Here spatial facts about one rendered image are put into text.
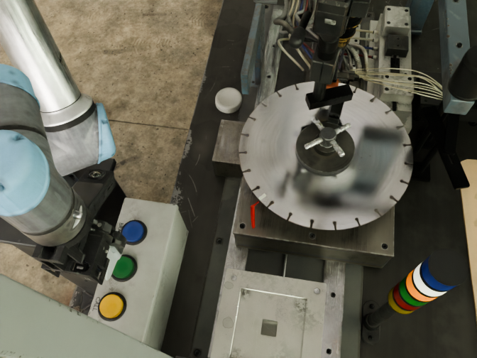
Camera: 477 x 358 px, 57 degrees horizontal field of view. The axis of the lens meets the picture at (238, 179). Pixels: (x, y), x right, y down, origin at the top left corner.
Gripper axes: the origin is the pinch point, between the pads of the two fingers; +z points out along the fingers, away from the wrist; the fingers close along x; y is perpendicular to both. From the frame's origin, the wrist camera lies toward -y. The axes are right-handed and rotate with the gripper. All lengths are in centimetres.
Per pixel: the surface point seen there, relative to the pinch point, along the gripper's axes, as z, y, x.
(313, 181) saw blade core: 2.2, -19.6, 32.3
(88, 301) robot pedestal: 92, -4, -41
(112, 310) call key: 6.5, 8.3, 0.5
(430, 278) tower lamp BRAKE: -17.4, 1.5, 46.2
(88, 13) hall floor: 97, -153, -94
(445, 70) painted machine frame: -6, -42, 54
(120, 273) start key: 6.5, 2.0, 0.0
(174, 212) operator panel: 7.5, -11.7, 6.6
